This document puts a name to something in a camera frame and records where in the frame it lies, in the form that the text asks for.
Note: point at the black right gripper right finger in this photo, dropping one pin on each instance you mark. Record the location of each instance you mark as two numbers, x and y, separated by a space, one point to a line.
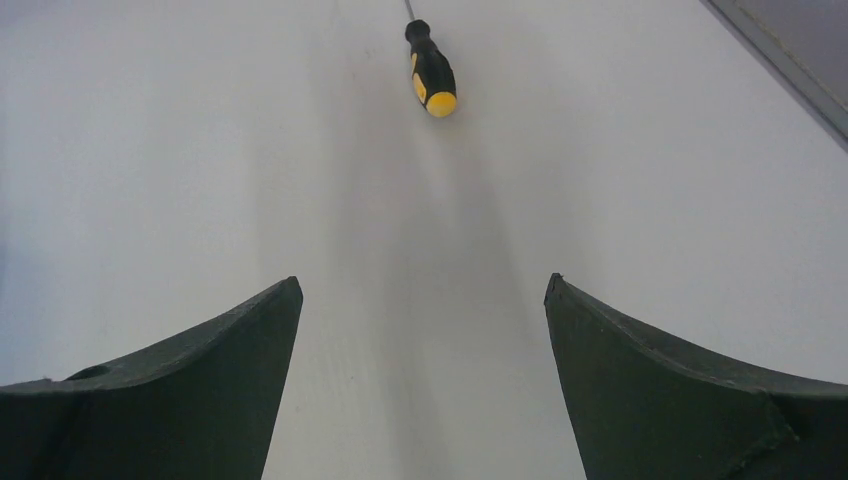
645 404

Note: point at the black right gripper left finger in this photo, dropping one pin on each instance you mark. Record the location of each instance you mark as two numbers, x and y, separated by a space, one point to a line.
201 404

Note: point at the black and yellow screwdriver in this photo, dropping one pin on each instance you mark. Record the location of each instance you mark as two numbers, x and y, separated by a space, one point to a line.
432 76

